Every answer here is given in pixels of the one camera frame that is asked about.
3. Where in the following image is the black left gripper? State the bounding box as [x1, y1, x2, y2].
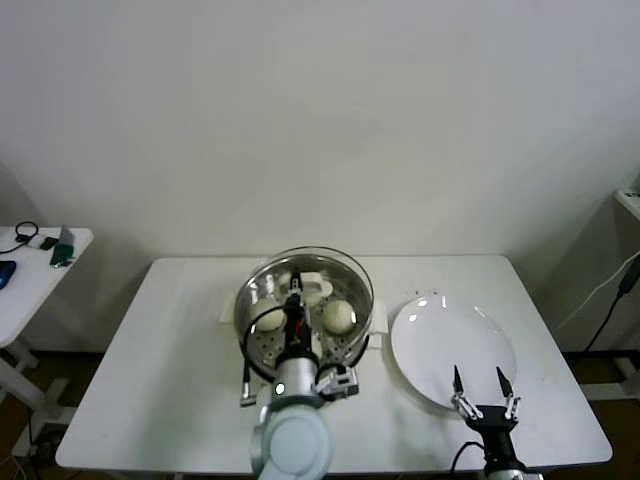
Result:
[282, 272, 314, 359]

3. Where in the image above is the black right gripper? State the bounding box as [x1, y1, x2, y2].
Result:
[451, 364, 524, 466]

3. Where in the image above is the round glass pot lid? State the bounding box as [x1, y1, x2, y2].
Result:
[233, 244, 375, 374]

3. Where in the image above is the white steamed baozi bun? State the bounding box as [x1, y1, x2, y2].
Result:
[321, 298, 357, 332]
[249, 302, 287, 334]

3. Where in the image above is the stainless steel steamer basket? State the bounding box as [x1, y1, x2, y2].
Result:
[233, 252, 375, 386]

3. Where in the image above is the large white round plate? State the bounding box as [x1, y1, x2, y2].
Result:
[388, 295, 519, 414]

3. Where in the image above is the white shelf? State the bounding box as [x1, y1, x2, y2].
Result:
[613, 187, 640, 221]

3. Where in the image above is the white side table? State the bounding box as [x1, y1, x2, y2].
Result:
[0, 225, 95, 436]

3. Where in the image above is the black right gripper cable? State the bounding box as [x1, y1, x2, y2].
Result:
[451, 439, 489, 474]

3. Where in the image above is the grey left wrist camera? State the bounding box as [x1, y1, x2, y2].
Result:
[314, 367, 360, 401]

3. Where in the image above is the white stand foot frame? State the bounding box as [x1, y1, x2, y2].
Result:
[579, 357, 640, 404]

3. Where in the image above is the white wall cable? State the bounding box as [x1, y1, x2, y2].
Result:
[558, 249, 640, 329]

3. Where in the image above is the black power cable with plug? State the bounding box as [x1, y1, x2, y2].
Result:
[582, 264, 640, 354]

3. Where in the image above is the green tool with grey handle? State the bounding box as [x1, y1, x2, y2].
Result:
[49, 223, 79, 270]

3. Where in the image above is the black looped cable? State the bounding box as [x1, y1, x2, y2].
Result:
[0, 221, 41, 254]

